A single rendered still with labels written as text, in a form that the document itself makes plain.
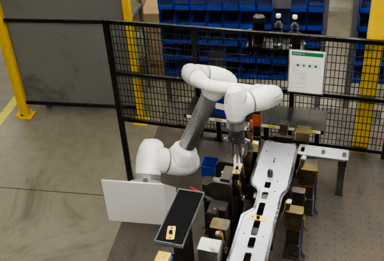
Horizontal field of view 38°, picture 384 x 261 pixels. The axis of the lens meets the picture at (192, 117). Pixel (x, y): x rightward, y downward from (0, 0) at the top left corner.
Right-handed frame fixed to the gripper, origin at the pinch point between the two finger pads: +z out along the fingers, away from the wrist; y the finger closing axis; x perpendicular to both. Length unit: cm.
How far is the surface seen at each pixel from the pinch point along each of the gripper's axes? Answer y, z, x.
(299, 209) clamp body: -30.8, 27.9, -1.9
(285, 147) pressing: -18, 29, -59
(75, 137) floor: 191, 119, -174
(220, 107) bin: 26, 18, -80
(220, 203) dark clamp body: 8.3, 23.8, 4.7
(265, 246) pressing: -16.8, 33.2, 21.3
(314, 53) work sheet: -30, -16, -95
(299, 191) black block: -29.1, 32.3, -22.4
